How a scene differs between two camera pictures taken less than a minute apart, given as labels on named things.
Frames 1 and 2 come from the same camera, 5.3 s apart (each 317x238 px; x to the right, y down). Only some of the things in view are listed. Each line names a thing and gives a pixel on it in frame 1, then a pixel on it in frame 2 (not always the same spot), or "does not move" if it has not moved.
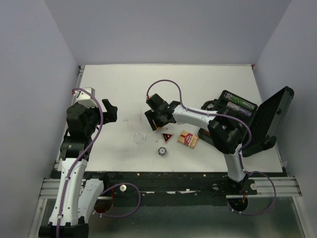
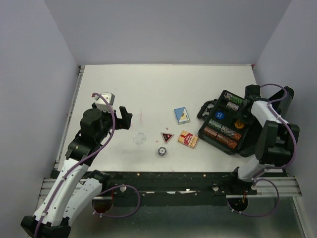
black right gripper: (149, 115) to (240, 110)
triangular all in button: (167, 137) does not move
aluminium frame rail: (275, 187) does not move
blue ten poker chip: (162, 150) does not move
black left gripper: (111, 115) to (124, 123)
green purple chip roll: (239, 101) does not move
